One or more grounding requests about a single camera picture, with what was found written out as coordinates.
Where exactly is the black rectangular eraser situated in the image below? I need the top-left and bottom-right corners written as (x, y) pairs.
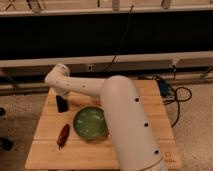
top-left (56, 95), bottom-right (68, 113)

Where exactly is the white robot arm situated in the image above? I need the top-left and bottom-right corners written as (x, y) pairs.
top-left (45, 63), bottom-right (168, 171)

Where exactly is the green ceramic bowl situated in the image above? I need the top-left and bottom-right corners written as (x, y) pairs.
top-left (73, 106), bottom-right (108, 140)

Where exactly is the blue power strip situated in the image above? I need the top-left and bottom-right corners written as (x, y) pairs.
top-left (158, 81), bottom-right (169, 97)

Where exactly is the black object on floor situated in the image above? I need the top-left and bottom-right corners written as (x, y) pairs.
top-left (0, 137), bottom-right (13, 150)

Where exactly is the black hanging cable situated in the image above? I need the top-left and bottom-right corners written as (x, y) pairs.
top-left (101, 3), bottom-right (135, 73)

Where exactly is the white wall rail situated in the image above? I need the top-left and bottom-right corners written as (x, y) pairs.
top-left (0, 51), bottom-right (213, 77)

